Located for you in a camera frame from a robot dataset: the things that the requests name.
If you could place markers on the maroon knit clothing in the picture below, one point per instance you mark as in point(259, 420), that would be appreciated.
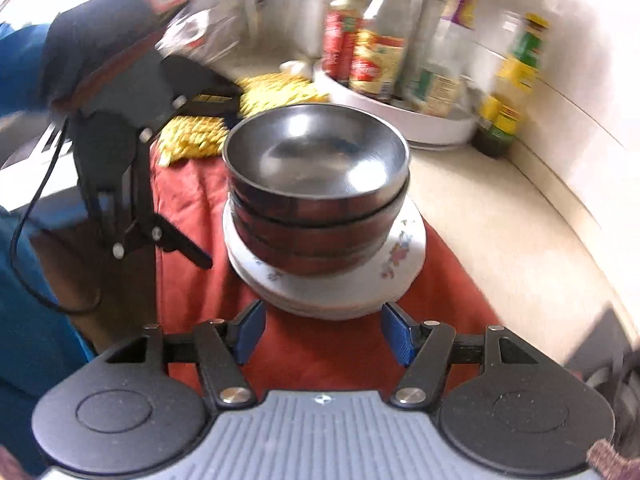
point(612, 457)

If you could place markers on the red label sauce bottle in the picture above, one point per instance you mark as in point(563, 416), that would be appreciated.
point(340, 35)

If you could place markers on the green label sauce bottle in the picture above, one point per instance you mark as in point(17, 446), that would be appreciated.
point(440, 90)

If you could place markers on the person's blue clothing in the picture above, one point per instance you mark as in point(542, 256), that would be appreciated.
point(30, 360)

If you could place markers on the red cloth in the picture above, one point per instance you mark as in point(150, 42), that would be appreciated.
point(320, 350)

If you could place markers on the clear bottle handwritten white label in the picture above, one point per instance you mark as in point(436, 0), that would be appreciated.
point(422, 25)

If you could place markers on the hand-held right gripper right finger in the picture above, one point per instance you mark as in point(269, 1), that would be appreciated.
point(397, 332)

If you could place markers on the yellow chenille mop cloth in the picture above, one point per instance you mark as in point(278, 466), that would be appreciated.
point(270, 92)

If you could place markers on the vinegar bottle yellow red label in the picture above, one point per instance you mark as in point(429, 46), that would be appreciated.
point(375, 70)

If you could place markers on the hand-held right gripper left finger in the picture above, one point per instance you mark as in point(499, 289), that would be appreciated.
point(250, 330)

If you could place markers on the white floral plate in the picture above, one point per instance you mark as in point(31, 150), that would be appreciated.
point(330, 314)
point(350, 298)
point(400, 255)

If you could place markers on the small white object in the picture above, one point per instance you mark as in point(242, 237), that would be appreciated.
point(295, 67)

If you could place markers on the white round tray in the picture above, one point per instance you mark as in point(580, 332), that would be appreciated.
point(440, 127)

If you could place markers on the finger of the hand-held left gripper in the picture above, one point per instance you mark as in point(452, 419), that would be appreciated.
point(210, 102)
point(165, 237)

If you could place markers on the dark bottle yellow label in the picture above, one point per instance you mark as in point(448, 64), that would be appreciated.
point(510, 90)

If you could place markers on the stainless steel bowl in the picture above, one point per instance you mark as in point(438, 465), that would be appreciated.
point(320, 212)
point(320, 263)
point(315, 150)
point(320, 240)

